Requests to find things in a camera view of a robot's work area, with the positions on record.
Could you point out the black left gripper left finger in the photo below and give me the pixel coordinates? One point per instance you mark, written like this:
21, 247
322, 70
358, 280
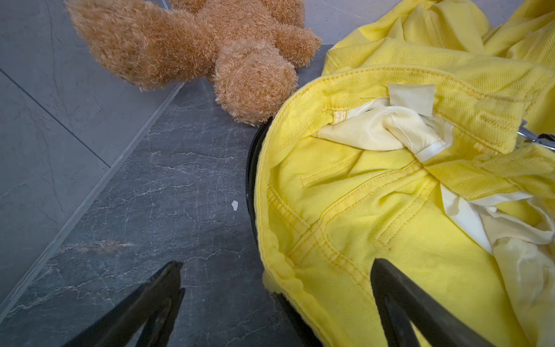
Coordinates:
151, 309

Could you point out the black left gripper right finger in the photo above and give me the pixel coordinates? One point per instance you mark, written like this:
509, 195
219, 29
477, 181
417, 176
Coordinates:
404, 307

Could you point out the yellow trousers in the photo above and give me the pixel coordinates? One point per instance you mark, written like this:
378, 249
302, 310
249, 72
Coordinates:
408, 148

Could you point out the brown teddy bear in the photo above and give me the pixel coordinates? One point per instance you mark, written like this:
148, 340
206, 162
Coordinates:
249, 50

